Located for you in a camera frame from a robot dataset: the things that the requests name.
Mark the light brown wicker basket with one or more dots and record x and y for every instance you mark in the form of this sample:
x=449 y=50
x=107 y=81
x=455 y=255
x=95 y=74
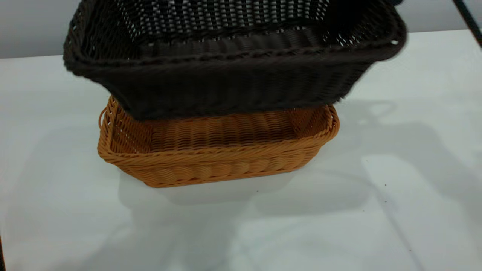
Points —
x=226 y=165

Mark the dark brown wicker basket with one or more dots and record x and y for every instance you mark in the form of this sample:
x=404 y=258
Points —
x=226 y=86

